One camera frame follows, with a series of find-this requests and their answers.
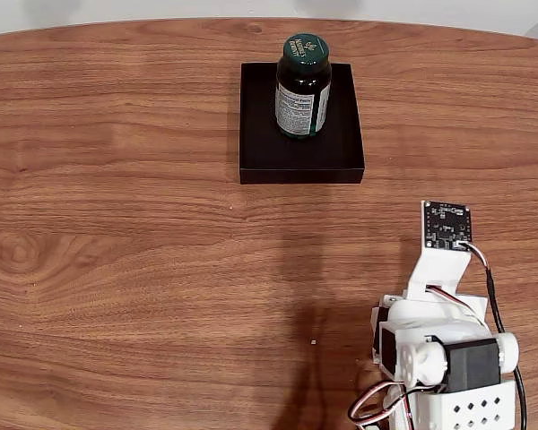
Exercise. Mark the dark green pill bottle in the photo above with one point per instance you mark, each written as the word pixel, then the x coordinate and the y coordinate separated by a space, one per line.
pixel 302 49

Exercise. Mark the black shallow box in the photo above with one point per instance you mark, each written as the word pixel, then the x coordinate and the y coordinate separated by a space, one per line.
pixel 260 148

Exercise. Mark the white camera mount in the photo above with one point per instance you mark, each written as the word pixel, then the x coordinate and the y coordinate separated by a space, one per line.
pixel 437 269

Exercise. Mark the black camera circuit board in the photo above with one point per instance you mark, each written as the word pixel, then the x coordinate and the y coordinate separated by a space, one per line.
pixel 448 224

